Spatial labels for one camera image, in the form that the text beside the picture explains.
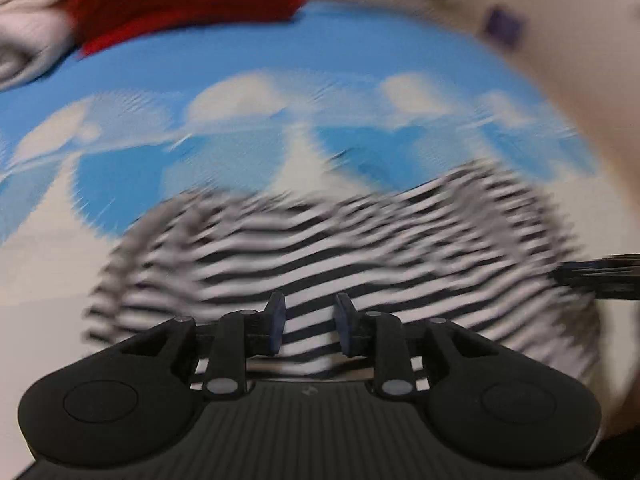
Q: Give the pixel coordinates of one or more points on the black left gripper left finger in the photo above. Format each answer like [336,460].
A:
[239,336]

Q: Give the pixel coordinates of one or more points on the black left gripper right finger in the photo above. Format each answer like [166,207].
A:
[380,338]

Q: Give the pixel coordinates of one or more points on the black white striped hooded garment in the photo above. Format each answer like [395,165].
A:
[476,246]

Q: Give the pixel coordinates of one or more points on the blue white patterned bed sheet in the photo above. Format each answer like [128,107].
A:
[342,101]

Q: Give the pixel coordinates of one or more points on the purple box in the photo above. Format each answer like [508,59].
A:
[504,27]

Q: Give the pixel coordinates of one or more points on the cream folded quilt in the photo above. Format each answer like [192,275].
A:
[35,34]

